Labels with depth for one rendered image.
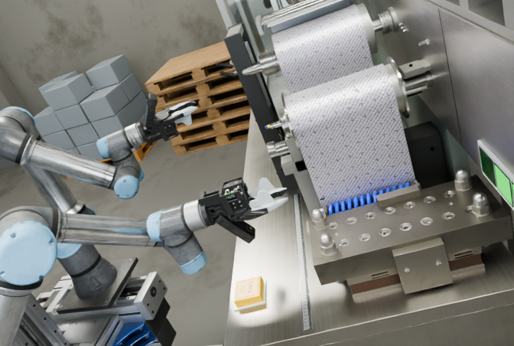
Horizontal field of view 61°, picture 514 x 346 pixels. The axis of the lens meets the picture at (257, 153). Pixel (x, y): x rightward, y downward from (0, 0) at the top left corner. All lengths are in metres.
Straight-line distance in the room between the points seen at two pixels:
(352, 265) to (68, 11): 5.12
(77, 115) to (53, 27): 1.35
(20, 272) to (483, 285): 0.94
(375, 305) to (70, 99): 4.28
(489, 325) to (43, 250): 0.94
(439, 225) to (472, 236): 0.06
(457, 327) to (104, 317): 1.14
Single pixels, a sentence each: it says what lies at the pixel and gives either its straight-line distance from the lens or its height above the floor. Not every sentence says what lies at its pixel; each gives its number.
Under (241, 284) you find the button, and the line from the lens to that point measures 1.17.
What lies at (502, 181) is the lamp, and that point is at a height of 1.19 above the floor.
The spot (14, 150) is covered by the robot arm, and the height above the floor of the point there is 1.37.
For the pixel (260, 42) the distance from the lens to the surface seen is 2.01.
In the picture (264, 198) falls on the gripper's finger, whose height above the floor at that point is 1.12.
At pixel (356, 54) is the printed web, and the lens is 1.22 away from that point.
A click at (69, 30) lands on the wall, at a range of 5.81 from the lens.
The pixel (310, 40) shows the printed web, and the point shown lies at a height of 1.37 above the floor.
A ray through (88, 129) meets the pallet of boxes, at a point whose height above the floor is 0.50.
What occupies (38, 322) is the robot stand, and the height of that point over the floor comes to 0.88.
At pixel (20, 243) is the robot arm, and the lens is 1.02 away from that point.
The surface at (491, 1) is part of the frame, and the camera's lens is 0.78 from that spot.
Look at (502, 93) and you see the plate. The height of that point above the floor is 1.36.
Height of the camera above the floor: 1.67
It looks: 25 degrees down
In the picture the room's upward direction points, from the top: 22 degrees counter-clockwise
